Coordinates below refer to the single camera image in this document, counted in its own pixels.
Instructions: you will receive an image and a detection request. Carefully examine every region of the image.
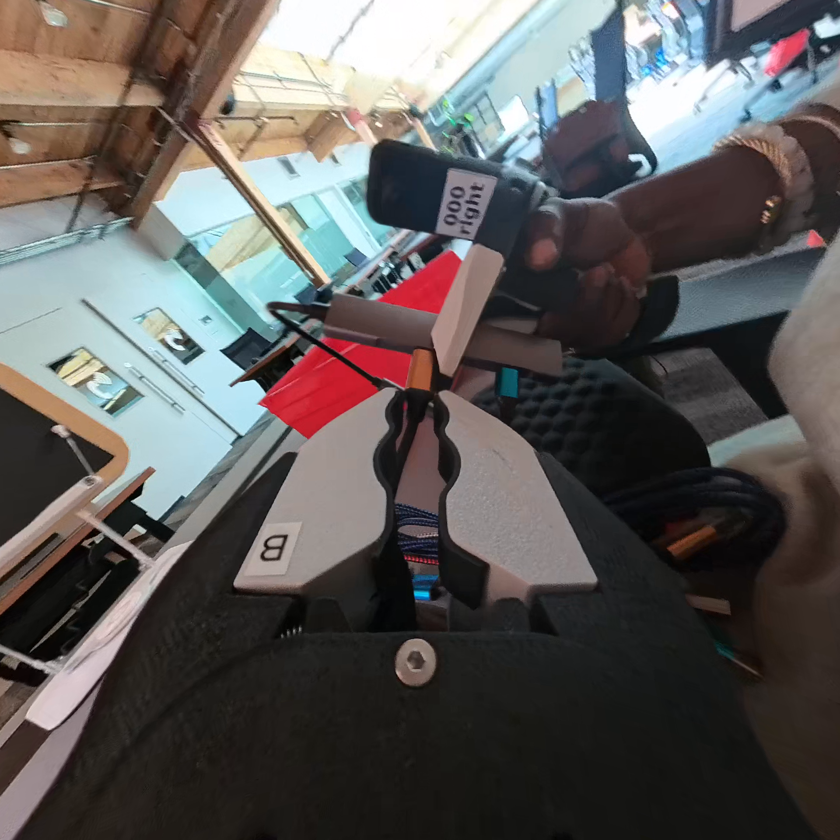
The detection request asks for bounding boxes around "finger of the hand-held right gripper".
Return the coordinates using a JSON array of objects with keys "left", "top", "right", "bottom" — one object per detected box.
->
[{"left": 430, "top": 244, "right": 508, "bottom": 377}]

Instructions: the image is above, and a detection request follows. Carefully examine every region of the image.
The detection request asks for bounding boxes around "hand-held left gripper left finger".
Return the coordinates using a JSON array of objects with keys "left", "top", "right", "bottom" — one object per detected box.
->
[{"left": 234, "top": 388, "right": 403, "bottom": 600}]

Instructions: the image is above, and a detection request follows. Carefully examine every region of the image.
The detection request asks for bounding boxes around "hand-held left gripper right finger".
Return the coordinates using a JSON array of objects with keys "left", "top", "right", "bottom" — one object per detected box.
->
[{"left": 436, "top": 390, "right": 599, "bottom": 609}]

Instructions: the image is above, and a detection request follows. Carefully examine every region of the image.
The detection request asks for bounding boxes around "black cable with orange plugs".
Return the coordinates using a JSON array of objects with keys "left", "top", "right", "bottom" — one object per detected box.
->
[{"left": 392, "top": 348, "right": 756, "bottom": 565}]

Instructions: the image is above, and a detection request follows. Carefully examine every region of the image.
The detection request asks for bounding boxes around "blue braided usb-c cable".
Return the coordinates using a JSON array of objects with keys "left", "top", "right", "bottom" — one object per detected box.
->
[{"left": 394, "top": 366, "right": 786, "bottom": 601}]

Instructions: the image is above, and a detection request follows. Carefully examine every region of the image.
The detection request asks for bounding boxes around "person's right forearm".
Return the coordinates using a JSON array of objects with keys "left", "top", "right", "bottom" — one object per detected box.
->
[{"left": 613, "top": 98, "right": 840, "bottom": 277}]

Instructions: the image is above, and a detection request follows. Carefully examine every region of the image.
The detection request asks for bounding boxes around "person's right hand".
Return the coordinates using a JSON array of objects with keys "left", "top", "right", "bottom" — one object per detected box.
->
[{"left": 521, "top": 196, "right": 657, "bottom": 358}]

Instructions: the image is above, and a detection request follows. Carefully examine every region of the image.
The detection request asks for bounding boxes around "red plastic bin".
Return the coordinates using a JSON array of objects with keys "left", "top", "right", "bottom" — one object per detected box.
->
[{"left": 258, "top": 248, "right": 463, "bottom": 439}]

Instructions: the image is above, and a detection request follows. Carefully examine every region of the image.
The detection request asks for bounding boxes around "black quilted seat cushion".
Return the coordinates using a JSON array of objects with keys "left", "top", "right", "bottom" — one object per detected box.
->
[{"left": 469, "top": 357, "right": 713, "bottom": 500}]

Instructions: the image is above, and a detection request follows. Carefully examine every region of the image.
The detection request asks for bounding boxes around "black office chair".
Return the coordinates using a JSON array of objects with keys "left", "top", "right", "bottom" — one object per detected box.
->
[{"left": 220, "top": 327, "right": 280, "bottom": 375}]

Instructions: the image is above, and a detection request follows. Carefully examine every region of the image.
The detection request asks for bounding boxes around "white tablet stand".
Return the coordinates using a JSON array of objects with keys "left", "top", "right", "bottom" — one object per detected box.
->
[{"left": 0, "top": 425, "right": 198, "bottom": 732}]

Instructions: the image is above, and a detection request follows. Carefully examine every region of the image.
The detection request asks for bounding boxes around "black panel with wooden frame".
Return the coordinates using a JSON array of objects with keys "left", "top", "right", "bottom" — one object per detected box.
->
[{"left": 0, "top": 363, "right": 130, "bottom": 549}]

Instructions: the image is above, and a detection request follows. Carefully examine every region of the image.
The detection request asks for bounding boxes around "gold bracelet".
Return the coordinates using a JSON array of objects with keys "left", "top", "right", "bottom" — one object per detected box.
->
[{"left": 712, "top": 128, "right": 795, "bottom": 227}]

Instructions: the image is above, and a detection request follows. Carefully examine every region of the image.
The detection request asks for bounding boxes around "white beaded bracelet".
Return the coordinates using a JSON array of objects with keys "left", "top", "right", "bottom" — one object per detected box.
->
[{"left": 755, "top": 118, "right": 821, "bottom": 253}]

